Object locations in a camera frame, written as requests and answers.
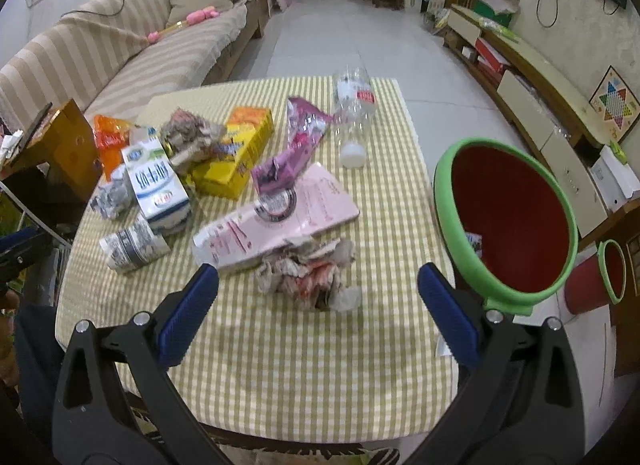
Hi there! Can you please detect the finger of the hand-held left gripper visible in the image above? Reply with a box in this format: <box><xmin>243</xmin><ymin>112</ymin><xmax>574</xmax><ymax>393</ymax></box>
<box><xmin>0</xmin><ymin>226</ymin><xmax>52</xmax><ymax>287</ymax></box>

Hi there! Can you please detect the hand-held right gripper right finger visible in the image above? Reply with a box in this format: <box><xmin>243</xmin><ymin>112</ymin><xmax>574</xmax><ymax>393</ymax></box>
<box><xmin>400</xmin><ymin>262</ymin><xmax>586</xmax><ymax>465</ymax></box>

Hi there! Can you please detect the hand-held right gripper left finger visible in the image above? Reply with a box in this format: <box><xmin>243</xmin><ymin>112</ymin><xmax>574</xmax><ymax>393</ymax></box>
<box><xmin>51</xmin><ymin>262</ymin><xmax>236</xmax><ymax>465</ymax></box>

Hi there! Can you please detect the green plastic basin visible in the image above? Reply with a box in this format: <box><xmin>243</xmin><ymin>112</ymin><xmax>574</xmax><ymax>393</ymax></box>
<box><xmin>432</xmin><ymin>137</ymin><xmax>580</xmax><ymax>316</ymax></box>

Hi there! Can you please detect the white blue milk carton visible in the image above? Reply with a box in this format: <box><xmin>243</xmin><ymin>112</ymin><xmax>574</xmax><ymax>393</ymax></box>
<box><xmin>121</xmin><ymin>137</ymin><xmax>192</xmax><ymax>236</ymax></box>

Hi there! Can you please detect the pink box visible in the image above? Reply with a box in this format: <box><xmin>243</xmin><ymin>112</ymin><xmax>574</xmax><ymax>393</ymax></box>
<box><xmin>192</xmin><ymin>162</ymin><xmax>361</xmax><ymax>278</ymax></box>

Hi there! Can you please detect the small grey crumpled paper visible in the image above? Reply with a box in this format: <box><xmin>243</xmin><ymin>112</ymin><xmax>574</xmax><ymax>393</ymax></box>
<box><xmin>89</xmin><ymin>177</ymin><xmax>132</xmax><ymax>220</ymax></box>

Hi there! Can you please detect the brown cardboard box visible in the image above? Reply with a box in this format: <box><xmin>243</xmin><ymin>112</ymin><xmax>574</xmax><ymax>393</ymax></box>
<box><xmin>12</xmin><ymin>99</ymin><xmax>103</xmax><ymax>200</ymax></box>

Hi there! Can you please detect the crumpled white red paper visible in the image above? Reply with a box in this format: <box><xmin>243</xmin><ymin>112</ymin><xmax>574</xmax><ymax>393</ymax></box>
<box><xmin>254</xmin><ymin>237</ymin><xmax>362</xmax><ymax>313</ymax></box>

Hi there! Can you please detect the dark blue clothing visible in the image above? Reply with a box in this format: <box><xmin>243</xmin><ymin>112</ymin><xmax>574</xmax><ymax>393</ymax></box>
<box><xmin>14</xmin><ymin>302</ymin><xmax>68</xmax><ymax>398</ymax></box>

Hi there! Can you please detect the yellow checked tablecloth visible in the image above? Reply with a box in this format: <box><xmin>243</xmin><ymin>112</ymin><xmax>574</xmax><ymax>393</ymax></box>
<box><xmin>55</xmin><ymin>76</ymin><xmax>460</xmax><ymax>446</ymax></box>

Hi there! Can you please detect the tape roll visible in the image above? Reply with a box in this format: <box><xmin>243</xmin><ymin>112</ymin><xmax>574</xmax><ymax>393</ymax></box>
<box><xmin>254</xmin><ymin>189</ymin><xmax>298</xmax><ymax>223</ymax></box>

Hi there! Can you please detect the small red bin green rim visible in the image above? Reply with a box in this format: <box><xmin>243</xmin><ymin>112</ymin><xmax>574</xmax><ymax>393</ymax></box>
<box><xmin>565</xmin><ymin>239</ymin><xmax>628</xmax><ymax>316</ymax></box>

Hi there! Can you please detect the orange snack bag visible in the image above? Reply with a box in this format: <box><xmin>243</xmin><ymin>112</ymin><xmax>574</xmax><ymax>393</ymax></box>
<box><xmin>93</xmin><ymin>115</ymin><xmax>138</xmax><ymax>180</ymax></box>

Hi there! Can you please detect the brown crumpled paper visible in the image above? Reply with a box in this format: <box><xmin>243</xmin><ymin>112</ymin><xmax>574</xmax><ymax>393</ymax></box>
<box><xmin>159</xmin><ymin>107</ymin><xmax>228</xmax><ymax>173</ymax></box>

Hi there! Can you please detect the yellow snack box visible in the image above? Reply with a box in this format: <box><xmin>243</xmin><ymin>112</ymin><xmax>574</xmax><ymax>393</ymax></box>
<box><xmin>190</xmin><ymin>106</ymin><xmax>275</xmax><ymax>200</ymax></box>

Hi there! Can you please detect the pink foil wrapper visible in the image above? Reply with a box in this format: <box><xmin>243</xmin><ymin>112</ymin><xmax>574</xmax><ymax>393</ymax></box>
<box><xmin>250</xmin><ymin>96</ymin><xmax>335</xmax><ymax>196</ymax></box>

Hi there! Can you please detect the white cardboard box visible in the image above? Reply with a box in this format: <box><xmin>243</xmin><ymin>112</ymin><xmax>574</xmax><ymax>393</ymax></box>
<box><xmin>590</xmin><ymin>145</ymin><xmax>640</xmax><ymax>213</ymax></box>

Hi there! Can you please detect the cream wooden television cabinet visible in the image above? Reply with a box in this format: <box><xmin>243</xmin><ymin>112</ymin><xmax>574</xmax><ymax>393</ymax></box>
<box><xmin>442</xmin><ymin>4</ymin><xmax>640</xmax><ymax>241</ymax></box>

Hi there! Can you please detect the clear plastic bottle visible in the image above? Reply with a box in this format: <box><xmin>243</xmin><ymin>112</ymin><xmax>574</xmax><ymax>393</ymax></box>
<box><xmin>332</xmin><ymin>66</ymin><xmax>377</xmax><ymax>169</ymax></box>

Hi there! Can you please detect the striped beige sofa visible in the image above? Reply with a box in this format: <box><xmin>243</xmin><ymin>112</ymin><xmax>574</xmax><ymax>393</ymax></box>
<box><xmin>0</xmin><ymin>0</ymin><xmax>266</xmax><ymax>146</ymax></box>

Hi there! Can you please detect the yellow stick pink end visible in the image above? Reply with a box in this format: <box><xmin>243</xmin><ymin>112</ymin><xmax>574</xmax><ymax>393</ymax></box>
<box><xmin>146</xmin><ymin>20</ymin><xmax>188</xmax><ymax>44</ymax></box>

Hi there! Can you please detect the red folder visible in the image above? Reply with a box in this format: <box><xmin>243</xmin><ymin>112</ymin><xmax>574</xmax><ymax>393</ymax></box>
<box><xmin>474</xmin><ymin>37</ymin><xmax>512</xmax><ymax>74</ymax></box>

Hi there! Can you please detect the star checkers game board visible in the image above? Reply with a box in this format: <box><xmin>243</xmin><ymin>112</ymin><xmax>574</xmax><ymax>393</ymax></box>
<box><xmin>589</xmin><ymin>65</ymin><xmax>640</xmax><ymax>143</ymax></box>

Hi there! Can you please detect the green plastic packet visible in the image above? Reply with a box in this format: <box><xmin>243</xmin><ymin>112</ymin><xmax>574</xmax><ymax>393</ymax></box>
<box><xmin>479</xmin><ymin>16</ymin><xmax>522</xmax><ymax>42</ymax></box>

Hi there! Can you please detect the pink soft toy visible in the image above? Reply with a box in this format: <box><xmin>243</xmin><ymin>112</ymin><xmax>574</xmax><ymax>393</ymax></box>
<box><xmin>186</xmin><ymin>5</ymin><xmax>219</xmax><ymax>26</ymax></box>

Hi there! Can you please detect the green box white paper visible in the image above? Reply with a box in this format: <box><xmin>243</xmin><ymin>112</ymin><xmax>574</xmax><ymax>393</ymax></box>
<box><xmin>472</xmin><ymin>0</ymin><xmax>518</xmax><ymax>28</ymax></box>

